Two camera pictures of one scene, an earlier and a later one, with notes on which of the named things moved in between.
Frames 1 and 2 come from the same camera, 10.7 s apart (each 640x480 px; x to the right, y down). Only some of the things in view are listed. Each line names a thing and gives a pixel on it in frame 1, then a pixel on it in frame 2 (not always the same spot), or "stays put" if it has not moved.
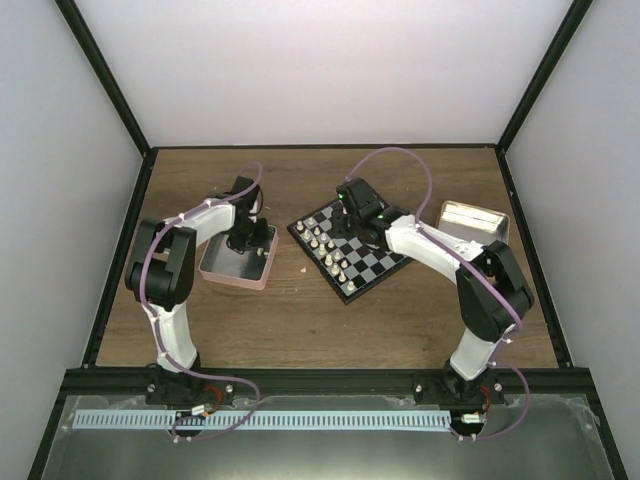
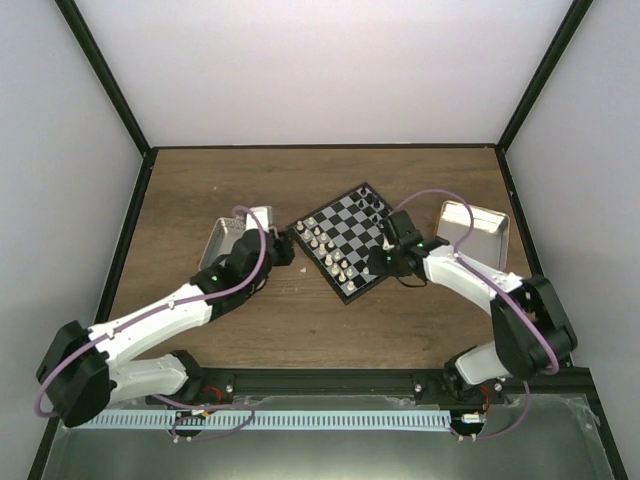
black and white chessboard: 351,267 stays put
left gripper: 261,238 to 286,248
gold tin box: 472,223 stays put
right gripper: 339,228 to 376,266
